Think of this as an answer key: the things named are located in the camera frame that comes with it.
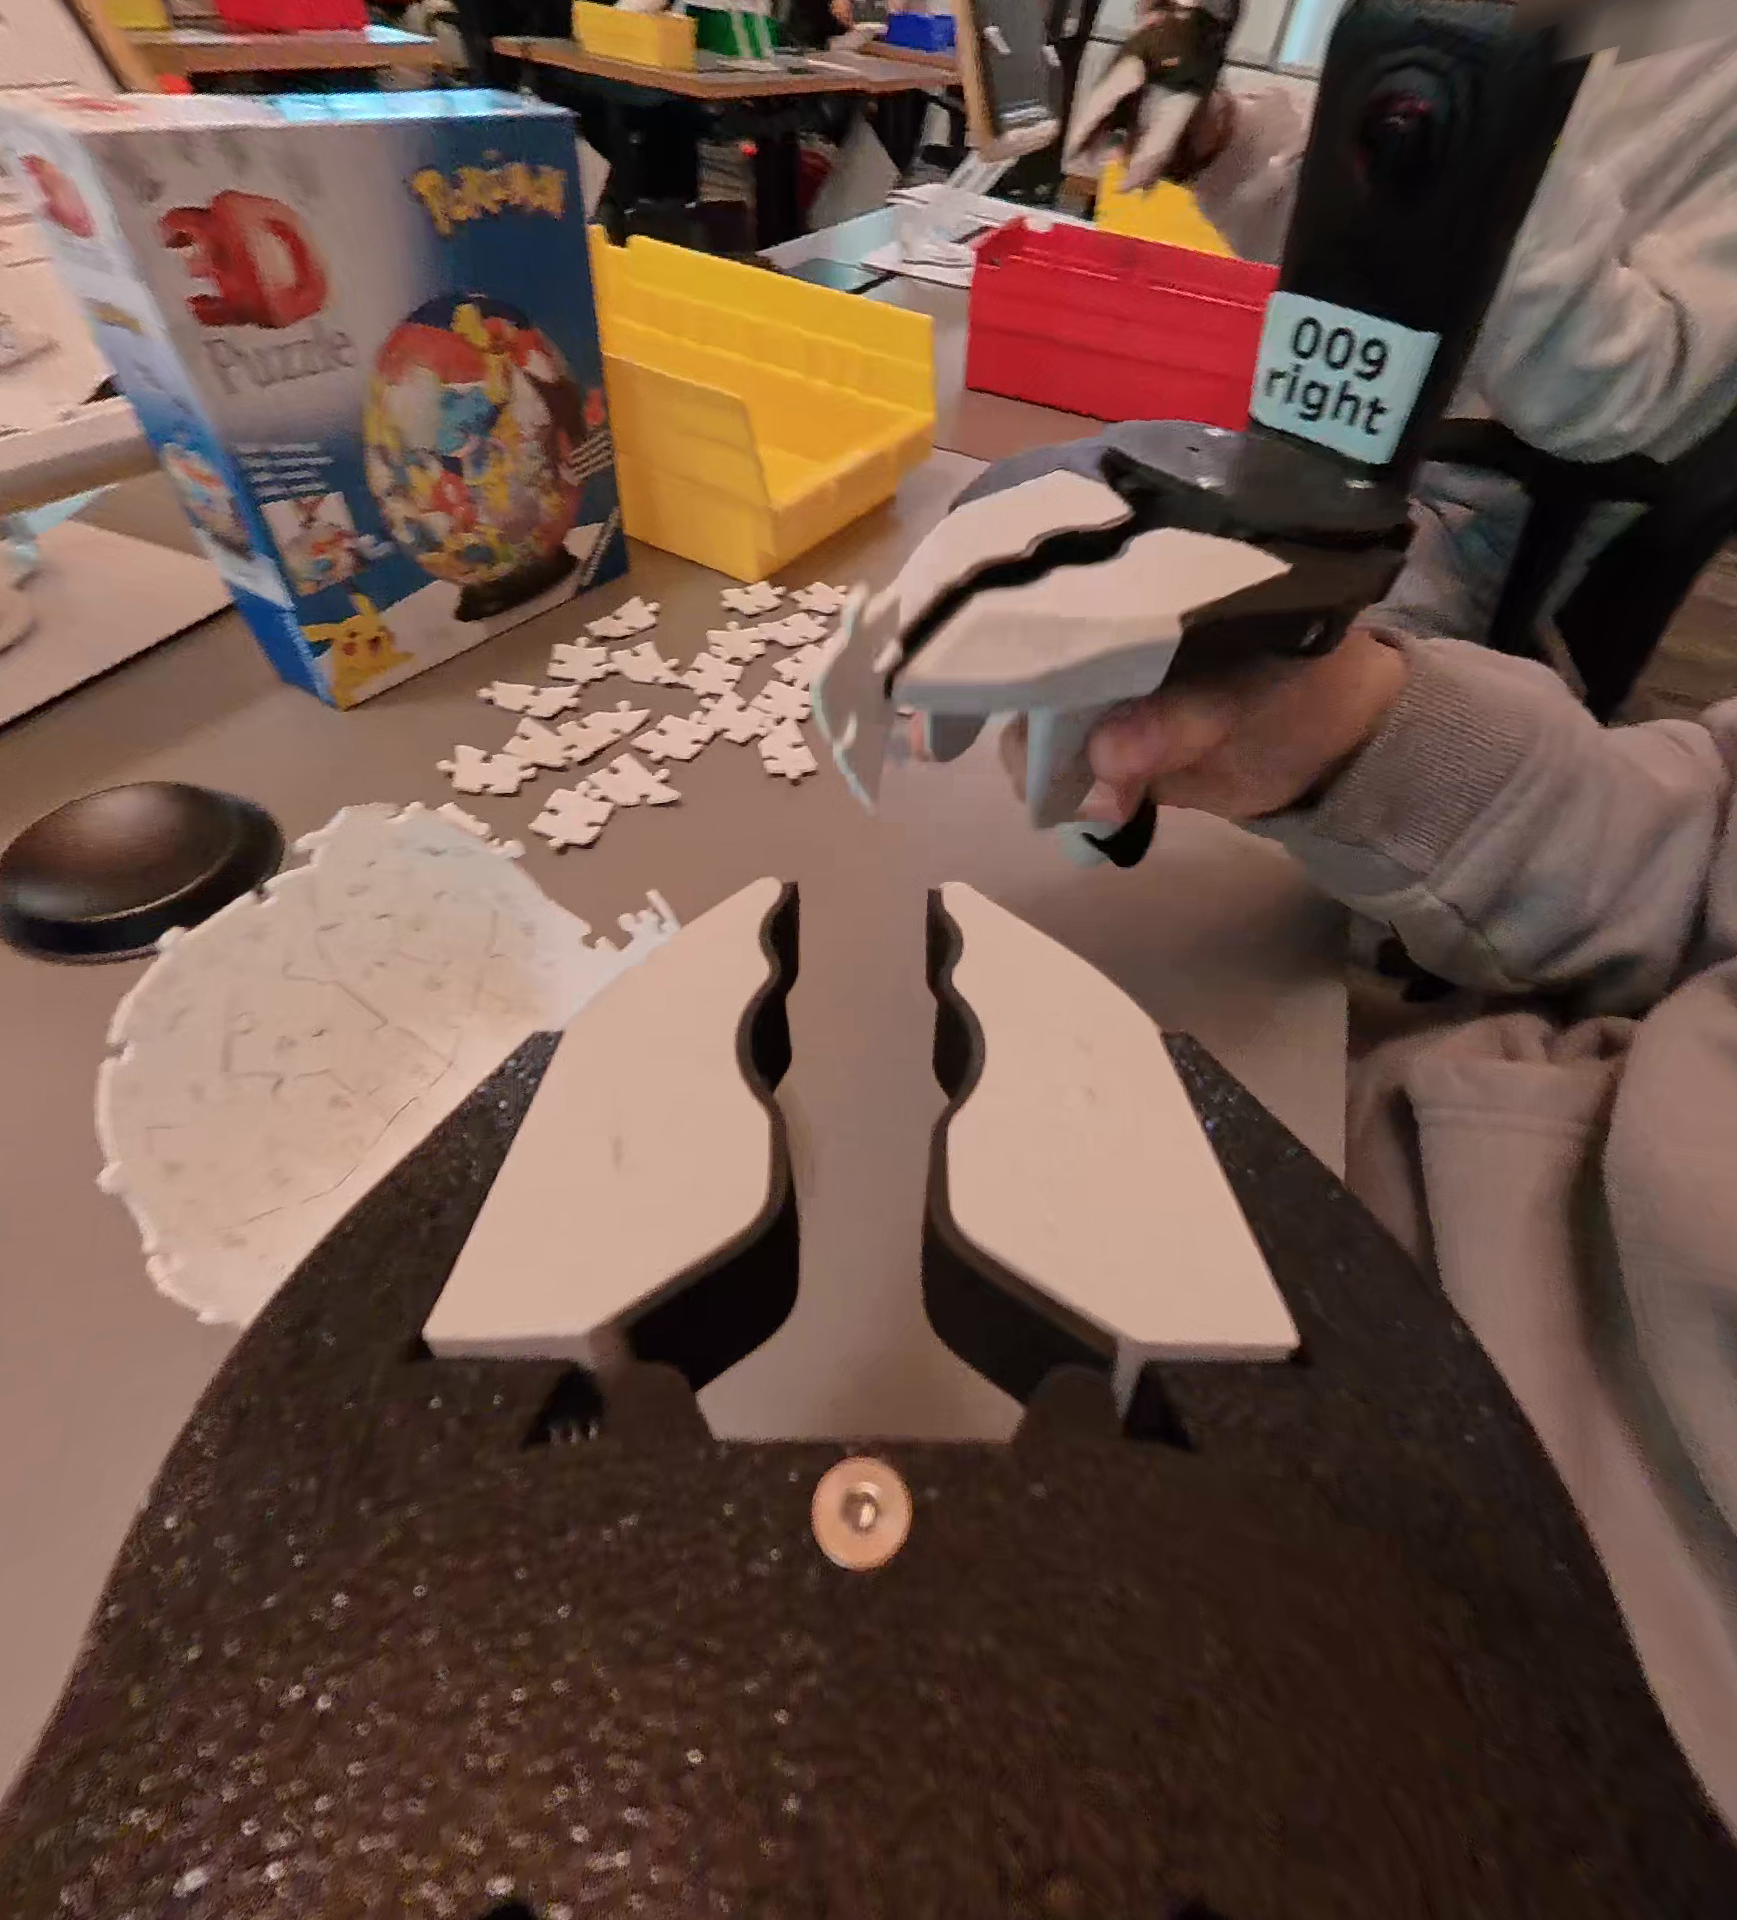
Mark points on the person's grey hoodie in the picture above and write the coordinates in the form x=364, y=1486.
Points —
x=1634, y=1275

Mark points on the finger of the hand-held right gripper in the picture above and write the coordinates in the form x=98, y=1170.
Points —
x=1018, y=524
x=1093, y=614

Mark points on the small yellow plastic bin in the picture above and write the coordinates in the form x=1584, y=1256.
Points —
x=1168, y=218

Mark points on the partly built puzzle ball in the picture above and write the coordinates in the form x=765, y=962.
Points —
x=299, y=1051

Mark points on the yellow storage bin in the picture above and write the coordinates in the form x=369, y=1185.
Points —
x=635, y=33

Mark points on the printed puzzle box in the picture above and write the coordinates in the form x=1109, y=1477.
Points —
x=359, y=374

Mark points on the large yellow plastic bin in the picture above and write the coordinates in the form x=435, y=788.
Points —
x=749, y=435

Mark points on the person's right forearm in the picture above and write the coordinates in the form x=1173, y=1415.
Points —
x=1528, y=841

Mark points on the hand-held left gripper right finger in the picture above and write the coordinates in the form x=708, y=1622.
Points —
x=1109, y=1170

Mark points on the person's right hand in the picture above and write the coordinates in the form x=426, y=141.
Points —
x=1227, y=735

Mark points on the pile of puzzle pieces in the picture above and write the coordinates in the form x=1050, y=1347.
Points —
x=613, y=735

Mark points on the red plastic bin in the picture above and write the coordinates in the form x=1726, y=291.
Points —
x=1109, y=344

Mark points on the black chair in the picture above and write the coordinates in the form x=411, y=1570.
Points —
x=1603, y=554

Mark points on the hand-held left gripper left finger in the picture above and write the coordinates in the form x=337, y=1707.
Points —
x=628, y=1155

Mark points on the single white puzzle piece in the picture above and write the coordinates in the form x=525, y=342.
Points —
x=852, y=704

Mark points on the wooden table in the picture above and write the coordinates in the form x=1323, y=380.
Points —
x=749, y=75

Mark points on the black round ball stand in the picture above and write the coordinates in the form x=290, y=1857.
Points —
x=119, y=854

